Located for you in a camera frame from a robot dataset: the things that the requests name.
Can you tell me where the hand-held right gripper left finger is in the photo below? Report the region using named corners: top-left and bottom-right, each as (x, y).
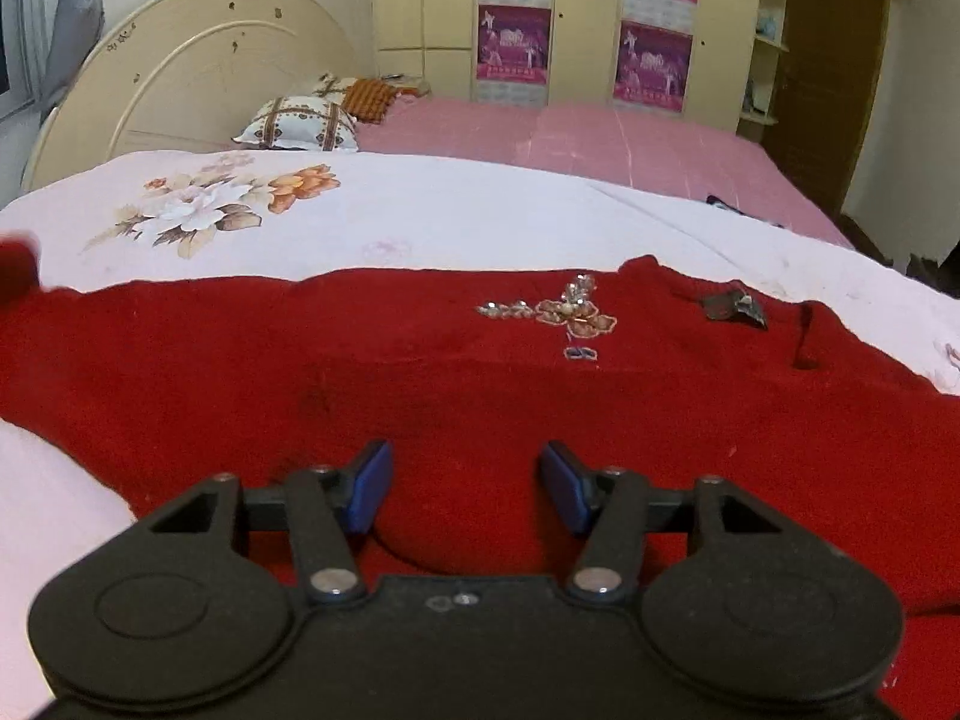
top-left (146, 439), bottom-right (396, 605)

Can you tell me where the red knit sweater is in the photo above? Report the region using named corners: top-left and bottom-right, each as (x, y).
top-left (0, 236), bottom-right (960, 698)

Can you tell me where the grey curtain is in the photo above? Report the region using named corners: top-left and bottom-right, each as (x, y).
top-left (43, 0), bottom-right (106, 102)

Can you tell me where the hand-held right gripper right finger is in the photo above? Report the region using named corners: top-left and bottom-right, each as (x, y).
top-left (538, 441), bottom-right (788, 605)

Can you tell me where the pink bed sheet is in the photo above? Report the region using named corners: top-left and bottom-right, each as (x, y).
top-left (352, 94), bottom-right (856, 248)

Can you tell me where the orange checked cushion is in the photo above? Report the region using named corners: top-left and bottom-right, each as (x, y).
top-left (341, 79), bottom-right (396, 123)

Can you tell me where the brown wooden door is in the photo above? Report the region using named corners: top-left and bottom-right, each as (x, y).
top-left (765, 0), bottom-right (893, 218)

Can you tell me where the small patterned white pillow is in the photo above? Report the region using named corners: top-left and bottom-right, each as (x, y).
top-left (296, 73), bottom-right (362, 102)

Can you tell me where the large patterned white pillow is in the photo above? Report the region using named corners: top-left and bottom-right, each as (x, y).
top-left (232, 95), bottom-right (361, 155)

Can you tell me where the cream wardrobe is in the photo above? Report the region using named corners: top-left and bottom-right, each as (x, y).
top-left (371, 0), bottom-right (766, 132)

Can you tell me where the floral white quilt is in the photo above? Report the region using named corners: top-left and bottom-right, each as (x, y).
top-left (0, 150), bottom-right (960, 720)

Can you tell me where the cream corner shelf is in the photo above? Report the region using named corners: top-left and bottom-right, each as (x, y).
top-left (739, 0), bottom-right (800, 140)

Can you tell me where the cream wooden headboard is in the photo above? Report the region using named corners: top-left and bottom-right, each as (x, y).
top-left (22, 0), bottom-right (376, 192)

